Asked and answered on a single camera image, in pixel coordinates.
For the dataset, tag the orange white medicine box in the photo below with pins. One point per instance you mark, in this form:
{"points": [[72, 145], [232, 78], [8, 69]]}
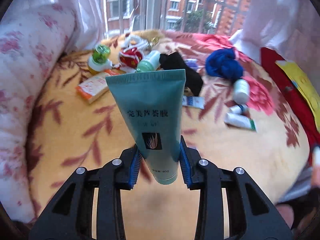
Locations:
{"points": [[95, 86]]}

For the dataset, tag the left sheer pink curtain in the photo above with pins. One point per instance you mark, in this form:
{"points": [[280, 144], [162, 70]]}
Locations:
{"points": [[88, 20]]}

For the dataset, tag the small purple plastic cup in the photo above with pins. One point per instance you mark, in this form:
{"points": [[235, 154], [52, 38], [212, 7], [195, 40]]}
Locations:
{"points": [[192, 63]]}

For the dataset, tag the blue crumpled cloth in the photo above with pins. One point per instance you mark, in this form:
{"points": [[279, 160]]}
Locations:
{"points": [[222, 63]]}

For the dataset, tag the light green bottle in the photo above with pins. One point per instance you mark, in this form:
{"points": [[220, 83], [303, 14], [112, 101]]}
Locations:
{"points": [[149, 63]]}

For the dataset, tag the white green ointment tube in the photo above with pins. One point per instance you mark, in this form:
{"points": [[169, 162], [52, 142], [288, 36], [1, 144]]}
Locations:
{"points": [[240, 121]]}

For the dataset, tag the right sheer pink curtain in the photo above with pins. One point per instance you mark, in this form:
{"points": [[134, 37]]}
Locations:
{"points": [[290, 27]]}

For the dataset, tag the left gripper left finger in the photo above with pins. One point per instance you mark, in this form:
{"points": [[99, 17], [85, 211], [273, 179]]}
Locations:
{"points": [[68, 215]]}

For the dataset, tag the floral orange bed blanket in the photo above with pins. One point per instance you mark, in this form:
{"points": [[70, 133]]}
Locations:
{"points": [[67, 132]]}

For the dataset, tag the floral pink pillow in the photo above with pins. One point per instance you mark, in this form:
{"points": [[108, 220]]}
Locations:
{"points": [[31, 43]]}

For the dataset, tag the teal cosmetic tube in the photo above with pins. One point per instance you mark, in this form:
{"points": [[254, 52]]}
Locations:
{"points": [[151, 106]]}

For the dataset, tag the green ball white toy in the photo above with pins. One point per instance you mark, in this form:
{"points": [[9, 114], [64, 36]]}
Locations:
{"points": [[99, 60]]}

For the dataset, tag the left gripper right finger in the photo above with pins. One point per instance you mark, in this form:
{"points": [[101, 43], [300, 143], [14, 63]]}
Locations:
{"points": [[231, 205]]}

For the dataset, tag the white blue small box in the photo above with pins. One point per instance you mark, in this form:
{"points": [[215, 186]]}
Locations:
{"points": [[193, 101]]}

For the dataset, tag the sheer pink curtain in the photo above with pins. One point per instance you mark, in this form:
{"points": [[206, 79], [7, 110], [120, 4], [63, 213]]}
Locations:
{"points": [[88, 20], [290, 27]]}

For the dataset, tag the black sock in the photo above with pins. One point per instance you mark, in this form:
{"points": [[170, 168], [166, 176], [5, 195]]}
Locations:
{"points": [[174, 61]]}

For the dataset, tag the red white fabric pouch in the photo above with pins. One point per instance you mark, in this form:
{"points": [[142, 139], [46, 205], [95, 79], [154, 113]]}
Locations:
{"points": [[129, 59]]}

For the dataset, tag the red blanket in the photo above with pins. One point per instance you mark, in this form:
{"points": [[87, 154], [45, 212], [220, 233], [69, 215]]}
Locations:
{"points": [[291, 94]]}

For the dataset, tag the window frame with bars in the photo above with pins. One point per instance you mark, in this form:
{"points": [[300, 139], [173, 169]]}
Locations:
{"points": [[221, 17]]}

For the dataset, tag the small dark dropper bottle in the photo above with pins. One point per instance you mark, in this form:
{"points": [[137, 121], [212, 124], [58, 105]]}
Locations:
{"points": [[239, 109]]}

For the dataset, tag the yellow patterned pillow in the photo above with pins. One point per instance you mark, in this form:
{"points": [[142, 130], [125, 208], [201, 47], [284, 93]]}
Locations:
{"points": [[301, 81]]}

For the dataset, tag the white green plastic bottle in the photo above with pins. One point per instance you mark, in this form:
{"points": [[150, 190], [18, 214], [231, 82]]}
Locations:
{"points": [[241, 92]]}

